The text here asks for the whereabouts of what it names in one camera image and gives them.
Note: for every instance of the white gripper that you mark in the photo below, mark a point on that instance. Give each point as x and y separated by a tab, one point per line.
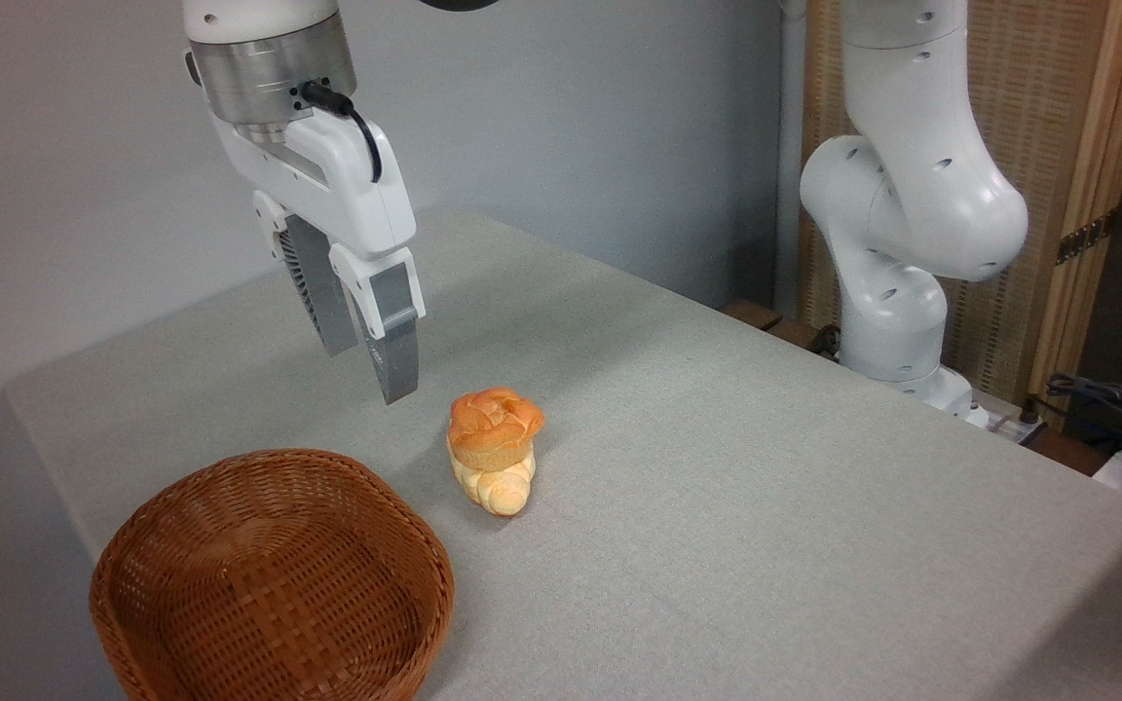
356	195

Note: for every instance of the brown woven wicker basket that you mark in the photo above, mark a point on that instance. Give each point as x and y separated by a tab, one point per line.
269	574

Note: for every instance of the grey tablecloth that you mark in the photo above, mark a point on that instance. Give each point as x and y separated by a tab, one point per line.
717	487

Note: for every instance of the wooden folding screen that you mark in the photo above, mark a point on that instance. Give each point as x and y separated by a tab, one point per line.
1058	107

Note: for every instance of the pale croissant bread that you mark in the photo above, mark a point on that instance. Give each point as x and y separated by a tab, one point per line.
501	489

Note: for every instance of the metal screen hinge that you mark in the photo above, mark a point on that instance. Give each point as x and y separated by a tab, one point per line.
1085	238

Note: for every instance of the orange round bread bun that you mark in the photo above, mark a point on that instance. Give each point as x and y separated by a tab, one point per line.
493	424

